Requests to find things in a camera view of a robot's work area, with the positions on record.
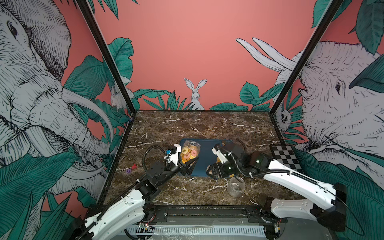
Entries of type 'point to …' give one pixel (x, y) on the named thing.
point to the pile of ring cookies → (188, 154)
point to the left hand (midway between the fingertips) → (193, 153)
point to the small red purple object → (134, 167)
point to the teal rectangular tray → (207, 155)
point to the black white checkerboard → (285, 155)
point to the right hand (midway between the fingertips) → (211, 168)
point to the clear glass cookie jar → (235, 188)
